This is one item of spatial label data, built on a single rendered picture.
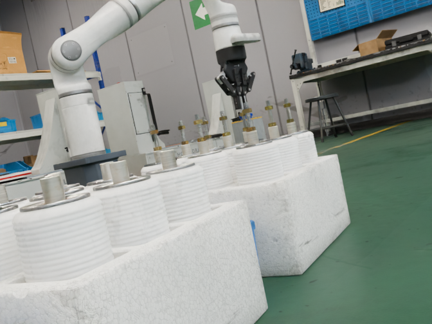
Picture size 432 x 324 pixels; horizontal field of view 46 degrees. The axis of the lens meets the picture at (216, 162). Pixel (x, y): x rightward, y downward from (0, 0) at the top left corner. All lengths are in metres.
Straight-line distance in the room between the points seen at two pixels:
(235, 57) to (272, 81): 5.44
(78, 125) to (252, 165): 0.58
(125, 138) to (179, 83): 3.92
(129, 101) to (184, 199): 3.02
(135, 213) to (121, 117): 3.16
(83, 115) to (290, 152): 0.59
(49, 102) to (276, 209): 2.68
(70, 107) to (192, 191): 0.74
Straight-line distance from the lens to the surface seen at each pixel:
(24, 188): 3.03
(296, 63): 5.53
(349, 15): 6.16
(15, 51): 6.54
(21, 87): 7.03
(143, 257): 0.57
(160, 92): 7.87
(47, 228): 0.54
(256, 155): 0.99
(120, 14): 1.49
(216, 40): 1.29
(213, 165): 1.05
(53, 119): 3.41
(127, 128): 3.75
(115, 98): 3.81
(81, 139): 1.40
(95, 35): 1.45
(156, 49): 7.89
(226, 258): 0.72
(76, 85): 1.42
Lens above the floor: 0.29
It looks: 3 degrees down
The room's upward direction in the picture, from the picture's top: 12 degrees counter-clockwise
